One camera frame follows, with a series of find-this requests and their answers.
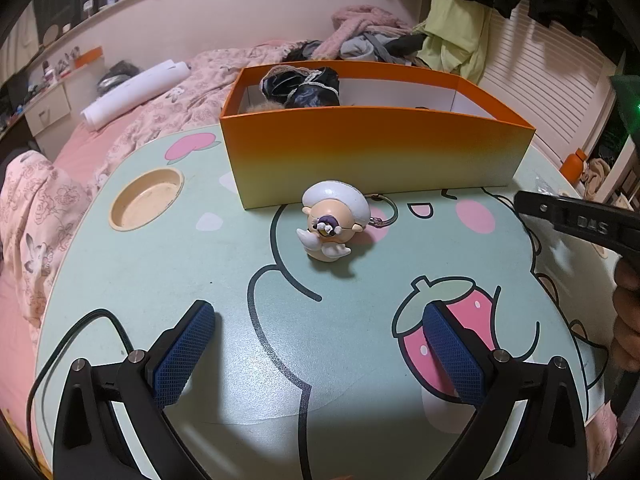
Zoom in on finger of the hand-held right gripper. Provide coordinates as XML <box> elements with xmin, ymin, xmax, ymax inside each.
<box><xmin>515</xmin><ymin>189</ymin><xmax>569</xmax><ymax>232</ymax></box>

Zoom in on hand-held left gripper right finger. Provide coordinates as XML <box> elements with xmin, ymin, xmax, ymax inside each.
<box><xmin>422</xmin><ymin>301</ymin><xmax>588</xmax><ymax>480</ymax></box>

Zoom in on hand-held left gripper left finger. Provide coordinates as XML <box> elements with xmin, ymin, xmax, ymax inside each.
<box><xmin>52</xmin><ymin>300</ymin><xmax>216</xmax><ymax>480</ymax></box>

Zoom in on clear crinkled plastic bag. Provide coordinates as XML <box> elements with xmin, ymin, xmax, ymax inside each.
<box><xmin>534</xmin><ymin>174</ymin><xmax>581</xmax><ymax>198</ymax></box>

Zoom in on large orange cardboard box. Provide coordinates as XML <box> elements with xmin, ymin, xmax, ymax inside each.
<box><xmin>220</xmin><ymin>61</ymin><xmax>537</xmax><ymax>211</ymax></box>

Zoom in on white-haired figurine keychain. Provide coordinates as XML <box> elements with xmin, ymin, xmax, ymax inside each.
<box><xmin>296</xmin><ymin>180</ymin><xmax>400</xmax><ymax>263</ymax></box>

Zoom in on black lace-trimmed garment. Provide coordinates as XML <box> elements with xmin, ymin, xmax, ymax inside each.
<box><xmin>259</xmin><ymin>64</ymin><xmax>343</xmax><ymax>110</ymax></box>

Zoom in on person's right hand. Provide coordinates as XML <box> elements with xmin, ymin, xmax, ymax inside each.
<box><xmin>611</xmin><ymin>260</ymin><xmax>640</xmax><ymax>373</ymax></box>

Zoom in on orange bottle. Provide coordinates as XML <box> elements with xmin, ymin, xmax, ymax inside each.
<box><xmin>560</xmin><ymin>147</ymin><xmax>587</xmax><ymax>181</ymax></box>

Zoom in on beige stuffed toy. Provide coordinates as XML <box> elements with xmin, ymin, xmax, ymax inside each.
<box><xmin>582</xmin><ymin>157</ymin><xmax>613</xmax><ymax>201</ymax></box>

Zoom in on light green hanging garment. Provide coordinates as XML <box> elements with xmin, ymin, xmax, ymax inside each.
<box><xmin>416</xmin><ymin>0</ymin><xmax>496</xmax><ymax>83</ymax></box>

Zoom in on pink floral blanket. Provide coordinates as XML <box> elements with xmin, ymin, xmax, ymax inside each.
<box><xmin>0</xmin><ymin>42</ymin><xmax>311</xmax><ymax>331</ymax></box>

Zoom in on pink fuzzy garment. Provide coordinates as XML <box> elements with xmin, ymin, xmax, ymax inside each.
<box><xmin>315</xmin><ymin>5</ymin><xmax>411</xmax><ymax>61</ymax></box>

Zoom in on white rolled paper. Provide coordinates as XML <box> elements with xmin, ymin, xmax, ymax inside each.
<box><xmin>81</xmin><ymin>59</ymin><xmax>192</xmax><ymax>130</ymax></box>

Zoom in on white drawer cabinet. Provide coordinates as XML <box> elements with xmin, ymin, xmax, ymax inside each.
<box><xmin>24</xmin><ymin>84</ymin><xmax>73</xmax><ymax>136</ymax></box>

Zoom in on grey and black bag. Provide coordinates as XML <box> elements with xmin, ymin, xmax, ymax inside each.
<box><xmin>96</xmin><ymin>60</ymin><xmax>133</xmax><ymax>95</ymax></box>

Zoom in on small orange box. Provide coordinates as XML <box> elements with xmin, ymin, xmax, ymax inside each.
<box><xmin>74</xmin><ymin>46</ymin><xmax>103</xmax><ymax>68</ymax></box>

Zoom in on black cable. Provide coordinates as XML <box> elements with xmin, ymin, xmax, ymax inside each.
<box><xmin>27</xmin><ymin>309</ymin><xmax>135</xmax><ymax>461</ymax></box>

